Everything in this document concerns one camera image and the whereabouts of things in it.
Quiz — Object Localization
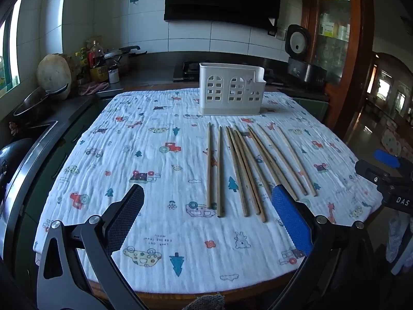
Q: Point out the patterned foam floor mats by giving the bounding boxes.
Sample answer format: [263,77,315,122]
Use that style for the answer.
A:
[381,126,413,159]

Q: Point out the white plastic utensil holder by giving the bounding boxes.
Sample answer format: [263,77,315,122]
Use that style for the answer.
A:
[198,63,267,117]

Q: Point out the round wooden cutting board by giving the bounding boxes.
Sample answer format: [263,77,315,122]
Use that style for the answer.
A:
[36,53,73,100]

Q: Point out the pink cloth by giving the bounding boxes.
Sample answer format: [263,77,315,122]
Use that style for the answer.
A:
[79,82,110,96]

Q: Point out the white cartoon printed cloth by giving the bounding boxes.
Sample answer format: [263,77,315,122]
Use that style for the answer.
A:
[34,89,383,298]

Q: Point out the black gas stove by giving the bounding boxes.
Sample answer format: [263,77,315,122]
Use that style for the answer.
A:
[172,61,201,83]

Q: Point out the cooking oil bottle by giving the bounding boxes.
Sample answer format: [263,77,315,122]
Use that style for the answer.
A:
[89,40,108,83]

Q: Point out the black rice cooker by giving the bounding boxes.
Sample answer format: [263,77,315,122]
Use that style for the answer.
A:
[285,24,328,87]

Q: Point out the grey knitted cloth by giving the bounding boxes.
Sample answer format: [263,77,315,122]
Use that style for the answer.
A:
[187,292,226,310]

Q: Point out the metal pan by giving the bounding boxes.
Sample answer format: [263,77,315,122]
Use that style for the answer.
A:
[13,84,70,120]

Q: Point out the wooden glass door cabinet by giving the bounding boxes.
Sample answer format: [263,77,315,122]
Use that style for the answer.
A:
[301,0,375,143]

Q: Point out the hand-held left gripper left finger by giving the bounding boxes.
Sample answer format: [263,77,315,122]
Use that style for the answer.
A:
[36,183,149,310]

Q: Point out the dark round pan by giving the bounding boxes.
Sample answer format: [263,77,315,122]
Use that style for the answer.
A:
[0,138,36,201]

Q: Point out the green capped bottle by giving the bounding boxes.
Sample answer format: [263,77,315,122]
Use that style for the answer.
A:
[76,48,90,79]

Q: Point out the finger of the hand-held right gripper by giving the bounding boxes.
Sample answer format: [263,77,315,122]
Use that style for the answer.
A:
[355,159,392,185]
[375,149,413,170]

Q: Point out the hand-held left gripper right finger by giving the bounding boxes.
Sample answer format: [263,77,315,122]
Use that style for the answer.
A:
[268,185,386,310]

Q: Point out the steel pressure cooker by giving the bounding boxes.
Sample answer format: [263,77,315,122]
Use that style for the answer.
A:
[103,46,147,73]

